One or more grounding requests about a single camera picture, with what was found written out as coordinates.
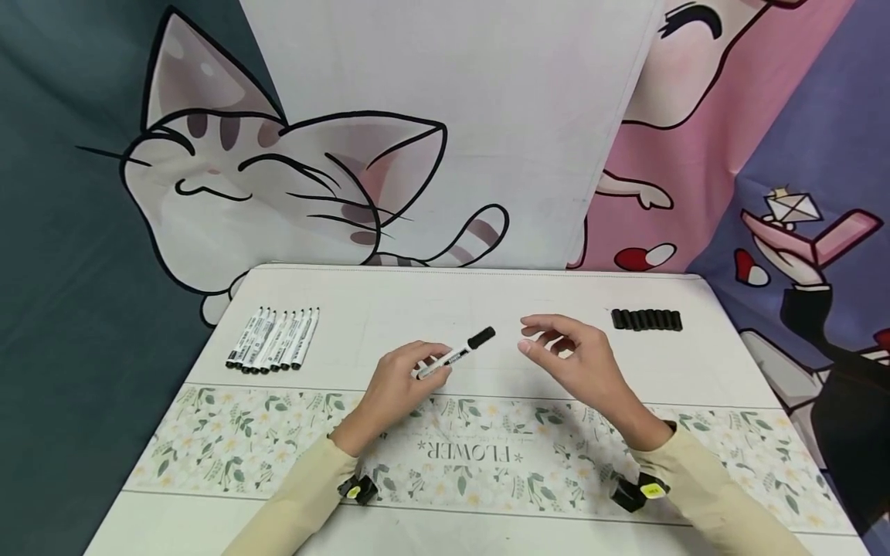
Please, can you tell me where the person's right hand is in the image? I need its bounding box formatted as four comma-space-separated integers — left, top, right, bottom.
517, 314, 674, 453

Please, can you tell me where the person's left hand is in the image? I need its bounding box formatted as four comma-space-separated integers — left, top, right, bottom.
331, 341, 454, 459

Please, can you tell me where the white marker with black cap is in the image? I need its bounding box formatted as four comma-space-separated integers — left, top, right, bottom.
416, 326, 498, 381

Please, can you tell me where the person's left forearm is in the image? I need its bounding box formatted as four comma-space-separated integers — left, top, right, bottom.
221, 432, 362, 556

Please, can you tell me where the person's right forearm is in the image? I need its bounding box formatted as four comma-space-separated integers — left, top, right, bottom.
629, 421, 816, 556

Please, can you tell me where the row of white marker pens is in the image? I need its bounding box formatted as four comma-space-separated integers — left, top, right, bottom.
224, 306, 321, 375

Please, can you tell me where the black wrist band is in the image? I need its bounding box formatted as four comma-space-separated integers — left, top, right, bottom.
610, 472, 671, 514
338, 474, 379, 507

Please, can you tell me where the row of black pen caps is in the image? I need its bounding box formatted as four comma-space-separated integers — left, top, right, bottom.
610, 308, 684, 333

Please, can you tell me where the floral table runner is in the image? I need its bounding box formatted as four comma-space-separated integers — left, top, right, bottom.
124, 384, 858, 536

